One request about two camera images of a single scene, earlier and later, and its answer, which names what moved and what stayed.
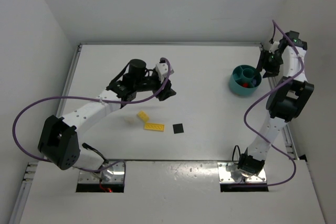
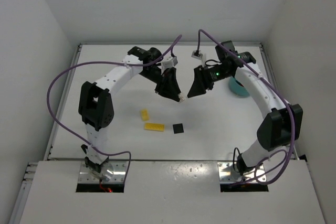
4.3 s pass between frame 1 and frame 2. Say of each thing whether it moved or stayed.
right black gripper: moved
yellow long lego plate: stayed
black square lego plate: stayed
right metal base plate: stayed
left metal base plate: stayed
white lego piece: moved
